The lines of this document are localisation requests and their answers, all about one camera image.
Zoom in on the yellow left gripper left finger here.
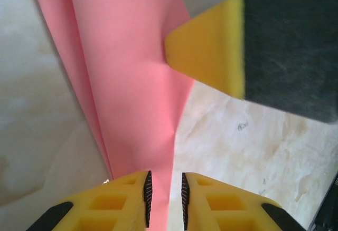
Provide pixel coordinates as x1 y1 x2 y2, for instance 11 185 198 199
25 170 153 231

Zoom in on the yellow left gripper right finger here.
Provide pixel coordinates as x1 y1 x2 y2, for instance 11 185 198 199
181 172 308 231

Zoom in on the pink cloth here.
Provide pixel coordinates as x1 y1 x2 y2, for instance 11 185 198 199
27 0 196 231

